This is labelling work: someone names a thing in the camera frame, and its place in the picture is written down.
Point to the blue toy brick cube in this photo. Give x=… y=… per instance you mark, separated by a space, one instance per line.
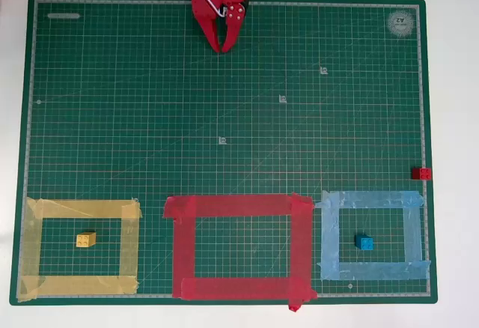
x=365 y=243

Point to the yellow toy brick cube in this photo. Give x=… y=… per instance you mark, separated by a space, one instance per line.
x=85 y=240

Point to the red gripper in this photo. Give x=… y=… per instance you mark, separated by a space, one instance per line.
x=203 y=10

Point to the red toy brick cube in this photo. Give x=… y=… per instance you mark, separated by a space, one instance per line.
x=421 y=174

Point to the blue tape square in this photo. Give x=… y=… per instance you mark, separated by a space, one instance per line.
x=374 y=198

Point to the yellow tape square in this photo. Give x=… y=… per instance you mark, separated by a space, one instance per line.
x=82 y=209

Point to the red tape square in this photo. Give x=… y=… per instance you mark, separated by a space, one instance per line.
x=239 y=205

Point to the green cutting mat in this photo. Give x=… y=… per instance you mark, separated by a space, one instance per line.
x=224 y=118

